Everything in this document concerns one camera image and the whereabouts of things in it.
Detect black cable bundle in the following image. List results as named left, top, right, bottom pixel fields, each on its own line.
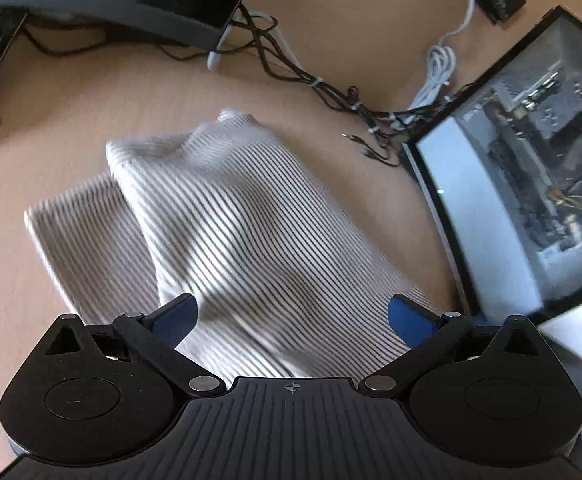
left=20, top=4, right=472, bottom=167

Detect white loop cable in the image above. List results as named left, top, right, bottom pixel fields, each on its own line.
left=206, top=11, right=302, bottom=73

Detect glass panel computer case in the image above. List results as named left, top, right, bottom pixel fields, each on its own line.
left=402, top=6, right=582, bottom=323

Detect white coiled cable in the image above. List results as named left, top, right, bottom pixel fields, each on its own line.
left=406, top=0, right=480, bottom=116

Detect striped beige knit garment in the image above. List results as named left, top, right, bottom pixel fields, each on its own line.
left=24, top=110, right=424, bottom=382

